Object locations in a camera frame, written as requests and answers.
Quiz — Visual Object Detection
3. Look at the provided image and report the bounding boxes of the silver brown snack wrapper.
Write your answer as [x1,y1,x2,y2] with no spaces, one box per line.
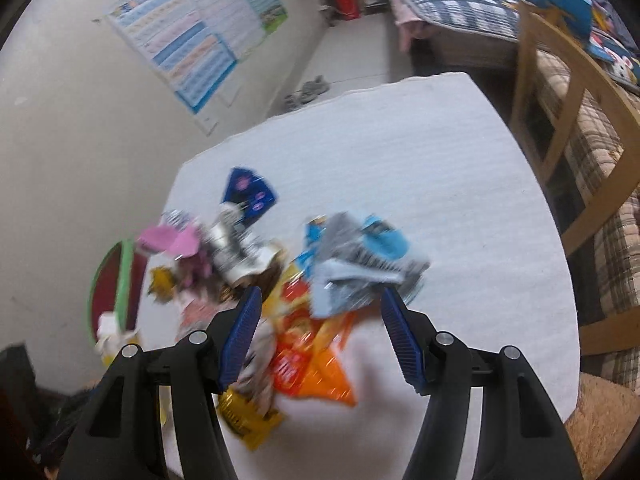
[201,202,286,300]

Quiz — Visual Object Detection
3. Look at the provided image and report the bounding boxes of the orange snack bag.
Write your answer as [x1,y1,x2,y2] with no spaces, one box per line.
[267,263,359,408]

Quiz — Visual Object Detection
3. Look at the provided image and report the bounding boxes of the light blue white snack bag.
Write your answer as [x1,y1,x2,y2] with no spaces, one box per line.
[295,211,431,320]

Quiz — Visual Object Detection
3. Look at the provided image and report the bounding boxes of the yellow snack packet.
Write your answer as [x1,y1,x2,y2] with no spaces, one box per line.
[216,388,284,451]

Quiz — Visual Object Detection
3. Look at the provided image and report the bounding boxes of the small yellow wrapper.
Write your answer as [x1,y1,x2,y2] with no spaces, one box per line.
[148,266,177,304]

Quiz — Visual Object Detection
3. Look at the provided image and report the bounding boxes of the pink snack wrapper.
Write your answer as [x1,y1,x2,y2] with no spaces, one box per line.
[137,222,213,288]

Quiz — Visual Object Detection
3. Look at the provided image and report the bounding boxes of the dark blue pig wrapper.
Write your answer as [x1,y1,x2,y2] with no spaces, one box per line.
[222,167,278,228]

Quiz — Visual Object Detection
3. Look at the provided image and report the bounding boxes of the red bin with green rim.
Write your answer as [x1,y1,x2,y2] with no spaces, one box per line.
[87,238,148,342]

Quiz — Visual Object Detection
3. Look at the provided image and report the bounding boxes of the brown fuzzy rug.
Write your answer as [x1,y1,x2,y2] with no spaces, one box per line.
[565,373,639,479]

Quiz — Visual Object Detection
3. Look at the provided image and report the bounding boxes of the grey shoe near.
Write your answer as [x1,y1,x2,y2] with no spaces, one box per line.
[282,94,303,113]

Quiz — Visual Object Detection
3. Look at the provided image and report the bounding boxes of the grey shoe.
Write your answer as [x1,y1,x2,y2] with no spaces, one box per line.
[282,94,303,113]
[299,75,330,104]

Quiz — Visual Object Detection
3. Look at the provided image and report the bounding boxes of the grey shoe far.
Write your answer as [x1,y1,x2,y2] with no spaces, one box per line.
[299,75,330,104]

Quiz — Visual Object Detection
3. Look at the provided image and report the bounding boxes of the plaid seat cushion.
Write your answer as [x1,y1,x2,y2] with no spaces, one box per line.
[529,50,639,392]

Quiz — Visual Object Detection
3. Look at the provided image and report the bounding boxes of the red bucket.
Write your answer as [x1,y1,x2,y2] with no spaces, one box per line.
[334,0,361,21]

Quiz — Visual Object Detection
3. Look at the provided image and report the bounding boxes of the bed with plaid quilt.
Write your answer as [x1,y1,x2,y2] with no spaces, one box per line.
[382,0,640,68]

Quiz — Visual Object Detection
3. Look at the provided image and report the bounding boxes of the wooden chair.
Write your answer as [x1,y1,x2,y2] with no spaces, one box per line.
[508,0,640,356]

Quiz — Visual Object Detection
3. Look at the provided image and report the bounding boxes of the blue learning wall poster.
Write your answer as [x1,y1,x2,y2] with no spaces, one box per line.
[106,0,236,114]

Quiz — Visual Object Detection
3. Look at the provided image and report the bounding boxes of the white middle wall poster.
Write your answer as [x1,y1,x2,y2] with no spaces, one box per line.
[191,0,266,61]

